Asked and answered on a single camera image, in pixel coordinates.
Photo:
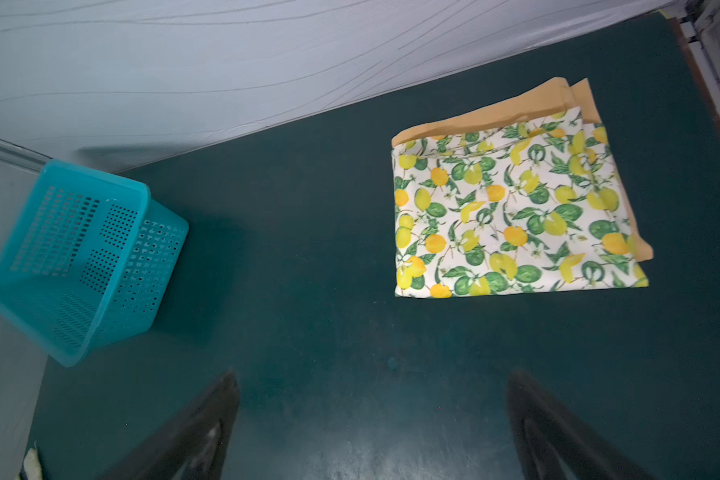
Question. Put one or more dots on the green floral skirt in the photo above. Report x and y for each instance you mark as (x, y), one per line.
(533, 207)

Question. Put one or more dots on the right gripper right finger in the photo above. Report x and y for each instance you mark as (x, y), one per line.
(549, 439)

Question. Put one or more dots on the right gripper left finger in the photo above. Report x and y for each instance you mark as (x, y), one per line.
(192, 444)

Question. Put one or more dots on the green table mat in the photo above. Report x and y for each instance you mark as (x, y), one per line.
(287, 278)

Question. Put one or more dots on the yellow skirt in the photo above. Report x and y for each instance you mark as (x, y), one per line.
(553, 96)

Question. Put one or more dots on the teal plastic basket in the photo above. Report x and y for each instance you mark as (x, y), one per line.
(88, 262)

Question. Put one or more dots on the beige work glove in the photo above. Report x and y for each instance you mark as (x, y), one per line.
(31, 468)

